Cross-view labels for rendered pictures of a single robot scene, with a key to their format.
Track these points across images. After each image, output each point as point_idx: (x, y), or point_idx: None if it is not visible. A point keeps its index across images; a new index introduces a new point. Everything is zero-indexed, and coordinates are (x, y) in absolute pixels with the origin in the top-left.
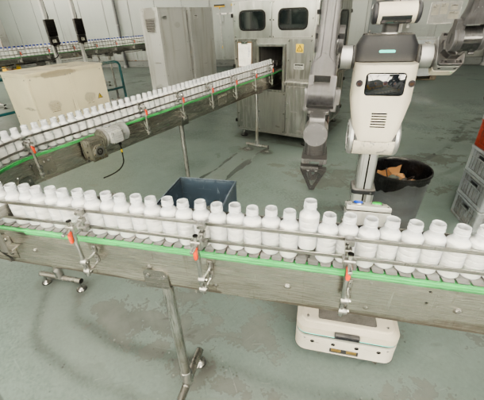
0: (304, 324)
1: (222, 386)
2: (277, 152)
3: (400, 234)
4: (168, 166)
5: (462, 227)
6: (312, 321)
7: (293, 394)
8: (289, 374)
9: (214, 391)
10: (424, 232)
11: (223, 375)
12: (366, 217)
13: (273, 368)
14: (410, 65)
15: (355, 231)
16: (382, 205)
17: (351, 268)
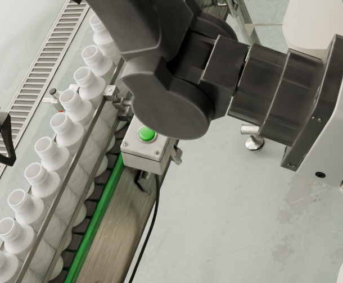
0: None
1: (298, 184)
2: None
3: (59, 142)
4: None
5: (25, 202)
6: None
7: (284, 281)
8: (316, 276)
9: (292, 175)
10: (52, 172)
11: (316, 182)
12: (71, 90)
13: (326, 252)
14: (283, 25)
15: (80, 94)
16: (139, 140)
17: (49, 101)
